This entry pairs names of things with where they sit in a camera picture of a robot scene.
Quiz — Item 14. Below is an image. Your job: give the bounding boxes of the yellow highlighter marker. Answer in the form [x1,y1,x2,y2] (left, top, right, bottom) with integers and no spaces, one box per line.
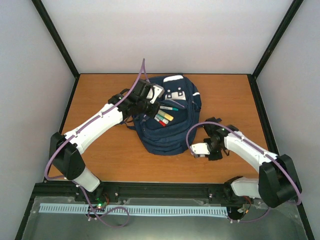
[158,110,174,121]

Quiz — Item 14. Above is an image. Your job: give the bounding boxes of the green whiteboard marker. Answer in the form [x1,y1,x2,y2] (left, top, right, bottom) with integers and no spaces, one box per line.
[159,106,179,111]

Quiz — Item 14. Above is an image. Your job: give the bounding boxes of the green white glue stick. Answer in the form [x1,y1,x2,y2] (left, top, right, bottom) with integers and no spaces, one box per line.
[155,114,169,125]

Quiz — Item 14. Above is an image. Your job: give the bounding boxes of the red whiteboard marker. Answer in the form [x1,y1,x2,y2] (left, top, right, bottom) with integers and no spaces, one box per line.
[154,117,166,127]

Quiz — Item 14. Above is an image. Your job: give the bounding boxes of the navy blue student backpack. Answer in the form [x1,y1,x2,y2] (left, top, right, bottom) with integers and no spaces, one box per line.
[127,74,202,156]

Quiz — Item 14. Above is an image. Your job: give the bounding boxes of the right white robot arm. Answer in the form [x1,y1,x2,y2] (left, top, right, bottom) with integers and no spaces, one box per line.
[204,117,302,208]

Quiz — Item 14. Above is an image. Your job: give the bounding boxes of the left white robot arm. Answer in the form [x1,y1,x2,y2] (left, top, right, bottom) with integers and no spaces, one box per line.
[48,79,164,202]

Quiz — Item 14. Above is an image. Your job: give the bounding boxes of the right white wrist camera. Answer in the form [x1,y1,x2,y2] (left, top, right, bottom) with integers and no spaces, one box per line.
[190,142,210,158]

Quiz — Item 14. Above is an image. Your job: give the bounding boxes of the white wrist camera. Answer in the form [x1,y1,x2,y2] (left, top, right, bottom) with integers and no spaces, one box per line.
[146,84,165,104]
[190,142,210,158]

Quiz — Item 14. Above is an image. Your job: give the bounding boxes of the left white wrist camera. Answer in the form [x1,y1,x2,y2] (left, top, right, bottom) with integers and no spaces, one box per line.
[146,84,165,104]

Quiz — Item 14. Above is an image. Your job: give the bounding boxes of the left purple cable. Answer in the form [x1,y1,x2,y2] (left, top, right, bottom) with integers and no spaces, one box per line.
[44,58,151,228]

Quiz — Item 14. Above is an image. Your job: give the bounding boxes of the purple cable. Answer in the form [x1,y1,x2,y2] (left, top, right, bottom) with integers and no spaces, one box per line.
[44,58,151,228]
[186,121,303,224]

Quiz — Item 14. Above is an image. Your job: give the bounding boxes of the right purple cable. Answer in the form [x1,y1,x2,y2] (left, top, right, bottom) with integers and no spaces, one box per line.
[186,121,303,224]

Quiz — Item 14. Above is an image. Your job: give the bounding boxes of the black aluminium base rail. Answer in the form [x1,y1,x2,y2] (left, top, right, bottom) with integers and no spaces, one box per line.
[31,181,250,207]

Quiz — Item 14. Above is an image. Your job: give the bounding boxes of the left black frame post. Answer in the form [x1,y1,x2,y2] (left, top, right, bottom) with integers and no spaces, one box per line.
[31,0,80,79]

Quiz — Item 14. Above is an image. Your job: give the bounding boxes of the black frame post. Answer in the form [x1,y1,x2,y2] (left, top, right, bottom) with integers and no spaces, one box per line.
[31,0,80,79]
[252,0,304,80]

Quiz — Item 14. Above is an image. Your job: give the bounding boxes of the light blue cable duct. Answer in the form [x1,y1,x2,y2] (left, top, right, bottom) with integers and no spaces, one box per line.
[38,203,228,218]

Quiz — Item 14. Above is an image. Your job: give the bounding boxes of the right black frame post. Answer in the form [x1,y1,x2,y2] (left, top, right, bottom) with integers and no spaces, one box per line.
[252,0,304,80]

